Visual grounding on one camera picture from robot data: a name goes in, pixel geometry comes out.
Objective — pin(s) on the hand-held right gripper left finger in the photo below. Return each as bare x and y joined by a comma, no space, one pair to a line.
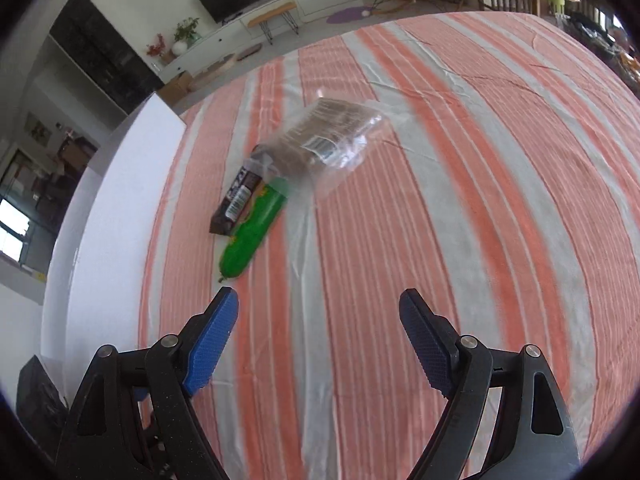
210,345

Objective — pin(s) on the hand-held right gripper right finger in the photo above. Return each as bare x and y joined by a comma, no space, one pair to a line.
425,345

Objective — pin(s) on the green sausage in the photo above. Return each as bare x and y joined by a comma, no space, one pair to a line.
250,232

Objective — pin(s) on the brown snack bar packet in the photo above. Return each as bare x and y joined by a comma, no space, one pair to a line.
232,205

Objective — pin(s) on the clear bag of brown snacks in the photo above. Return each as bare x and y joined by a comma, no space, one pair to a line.
325,130

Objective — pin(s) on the orange striped tablecloth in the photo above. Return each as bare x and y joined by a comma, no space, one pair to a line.
450,210

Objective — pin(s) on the white board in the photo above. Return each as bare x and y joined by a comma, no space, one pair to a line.
110,235

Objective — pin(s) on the cardboard box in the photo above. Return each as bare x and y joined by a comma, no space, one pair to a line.
175,87

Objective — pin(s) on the red flower plant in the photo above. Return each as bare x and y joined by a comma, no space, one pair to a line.
157,47

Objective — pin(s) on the black glass cabinet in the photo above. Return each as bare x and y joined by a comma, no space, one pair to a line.
105,55

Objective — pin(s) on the leafy plant in white vase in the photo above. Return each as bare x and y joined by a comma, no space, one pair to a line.
186,30

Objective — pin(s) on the purple rug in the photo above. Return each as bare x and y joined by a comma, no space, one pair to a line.
345,14

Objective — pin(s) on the wooden stool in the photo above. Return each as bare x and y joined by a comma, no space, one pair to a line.
272,8

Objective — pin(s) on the cluttered dining table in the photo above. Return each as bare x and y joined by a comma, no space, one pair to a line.
585,20

